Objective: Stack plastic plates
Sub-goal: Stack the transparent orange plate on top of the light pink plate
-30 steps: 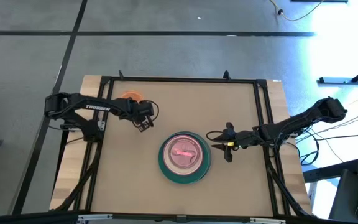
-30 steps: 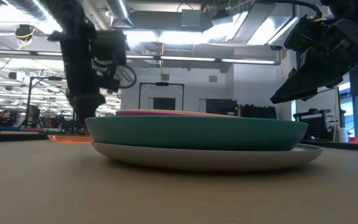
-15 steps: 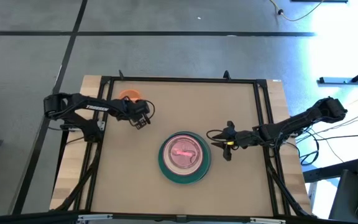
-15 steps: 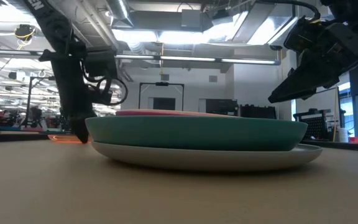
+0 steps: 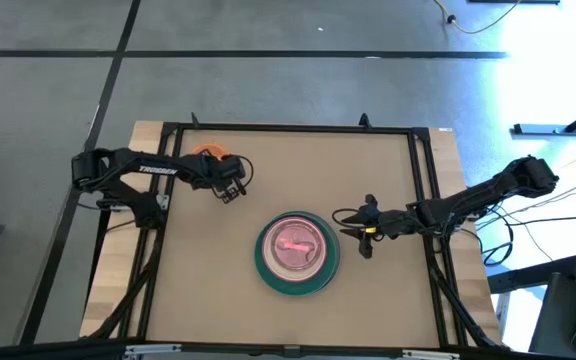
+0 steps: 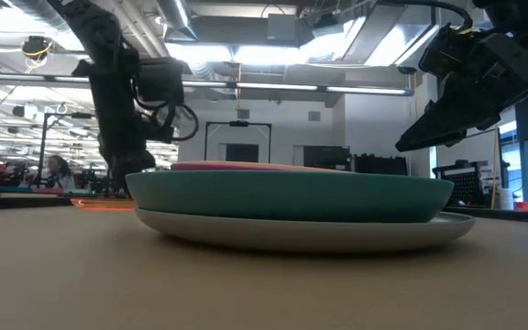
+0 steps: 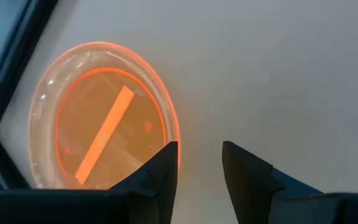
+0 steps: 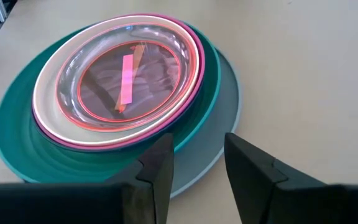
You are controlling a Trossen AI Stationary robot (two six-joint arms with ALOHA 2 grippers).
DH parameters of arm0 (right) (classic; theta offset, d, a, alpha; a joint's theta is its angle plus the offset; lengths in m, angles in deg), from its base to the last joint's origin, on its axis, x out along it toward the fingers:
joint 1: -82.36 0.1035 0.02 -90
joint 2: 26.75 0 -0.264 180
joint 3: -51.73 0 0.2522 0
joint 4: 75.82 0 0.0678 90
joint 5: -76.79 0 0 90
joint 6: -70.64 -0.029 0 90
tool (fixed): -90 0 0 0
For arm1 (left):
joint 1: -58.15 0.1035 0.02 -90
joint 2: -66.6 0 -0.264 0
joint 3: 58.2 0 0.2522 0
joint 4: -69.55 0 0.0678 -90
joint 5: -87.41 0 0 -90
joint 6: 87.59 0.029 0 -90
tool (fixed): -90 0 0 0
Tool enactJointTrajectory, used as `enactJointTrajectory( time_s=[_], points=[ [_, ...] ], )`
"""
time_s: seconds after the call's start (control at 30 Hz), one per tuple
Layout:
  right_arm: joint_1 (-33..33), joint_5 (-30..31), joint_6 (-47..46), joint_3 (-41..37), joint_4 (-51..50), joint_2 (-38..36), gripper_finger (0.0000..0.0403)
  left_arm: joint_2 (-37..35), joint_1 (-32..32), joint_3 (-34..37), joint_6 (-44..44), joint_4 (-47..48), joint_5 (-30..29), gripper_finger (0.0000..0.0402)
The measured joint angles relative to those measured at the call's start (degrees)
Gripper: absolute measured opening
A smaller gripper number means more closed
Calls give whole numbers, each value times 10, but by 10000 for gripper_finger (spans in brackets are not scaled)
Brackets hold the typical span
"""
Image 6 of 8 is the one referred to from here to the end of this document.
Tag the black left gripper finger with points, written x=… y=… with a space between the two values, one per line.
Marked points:
x=119 y=176

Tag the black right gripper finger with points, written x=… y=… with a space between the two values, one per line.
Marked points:
x=438 y=124

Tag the orange translucent plastic plate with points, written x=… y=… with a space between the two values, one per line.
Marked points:
x=103 y=204

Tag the cream plastic plate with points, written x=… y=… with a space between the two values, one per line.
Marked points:
x=255 y=164

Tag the dark teal plastic plate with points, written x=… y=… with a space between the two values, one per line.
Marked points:
x=291 y=197

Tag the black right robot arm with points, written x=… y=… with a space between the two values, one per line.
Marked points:
x=520 y=18

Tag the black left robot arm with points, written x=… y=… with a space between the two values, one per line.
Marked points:
x=90 y=27

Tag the person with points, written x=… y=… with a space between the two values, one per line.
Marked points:
x=61 y=173

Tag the black pegboard rack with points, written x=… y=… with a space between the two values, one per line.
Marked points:
x=468 y=183

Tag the black equipment cabinet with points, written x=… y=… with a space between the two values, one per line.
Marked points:
x=380 y=165
x=326 y=159

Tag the white roll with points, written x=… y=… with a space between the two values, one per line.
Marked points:
x=505 y=199

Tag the teal mat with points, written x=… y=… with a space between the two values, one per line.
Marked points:
x=14 y=189

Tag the long ceiling light bar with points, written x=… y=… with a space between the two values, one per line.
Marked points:
x=273 y=86

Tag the grey white plastic plate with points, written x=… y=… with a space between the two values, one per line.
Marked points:
x=300 y=236

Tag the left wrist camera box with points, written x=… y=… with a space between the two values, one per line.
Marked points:
x=161 y=82

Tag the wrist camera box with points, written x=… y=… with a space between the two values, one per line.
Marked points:
x=161 y=82
x=445 y=50

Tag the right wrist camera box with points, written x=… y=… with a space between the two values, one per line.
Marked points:
x=445 y=50

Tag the silver ceiling duct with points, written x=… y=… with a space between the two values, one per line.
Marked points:
x=177 y=18

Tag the black frame stand with camera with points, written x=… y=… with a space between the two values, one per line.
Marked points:
x=238 y=124

